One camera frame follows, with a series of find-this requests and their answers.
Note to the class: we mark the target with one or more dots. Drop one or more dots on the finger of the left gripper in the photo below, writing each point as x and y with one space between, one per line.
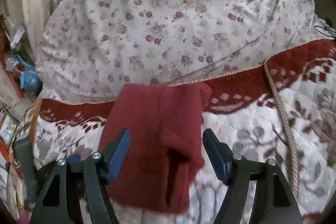
73 158

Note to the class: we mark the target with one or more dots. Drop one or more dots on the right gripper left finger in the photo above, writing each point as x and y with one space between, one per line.
59 200

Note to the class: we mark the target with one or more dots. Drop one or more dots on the dark red sweater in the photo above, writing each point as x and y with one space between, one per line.
164 155

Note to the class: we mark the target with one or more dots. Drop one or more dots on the framed picture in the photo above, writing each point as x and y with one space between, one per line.
8 125

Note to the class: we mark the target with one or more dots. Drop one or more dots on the blue plastic bag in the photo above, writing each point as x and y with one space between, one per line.
29 80

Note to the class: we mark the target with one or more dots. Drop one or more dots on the floral fleece blanket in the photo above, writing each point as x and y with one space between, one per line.
283 109

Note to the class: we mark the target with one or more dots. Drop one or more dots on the rose print duvet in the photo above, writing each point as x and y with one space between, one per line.
92 48

